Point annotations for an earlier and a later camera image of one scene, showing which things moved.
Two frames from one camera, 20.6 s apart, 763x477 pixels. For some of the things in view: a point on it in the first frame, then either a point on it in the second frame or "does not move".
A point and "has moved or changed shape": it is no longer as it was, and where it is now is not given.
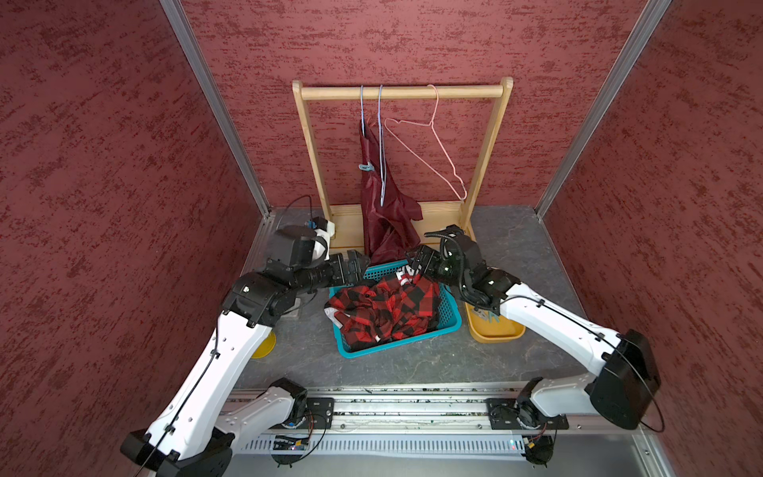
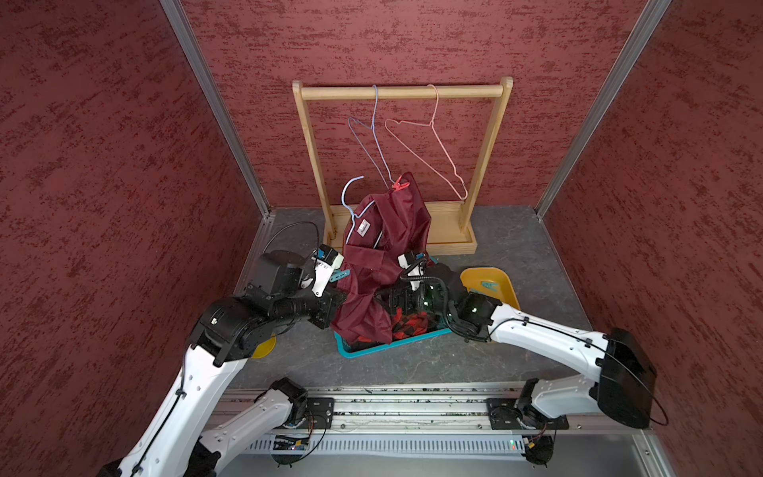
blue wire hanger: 382,165 -> 374,121
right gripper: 432,255 -> 407,292
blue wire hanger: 362,111 -> 358,215
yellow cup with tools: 266,347 does not move
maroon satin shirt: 389,219 has moved or changed shape
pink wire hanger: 432,124 does not move
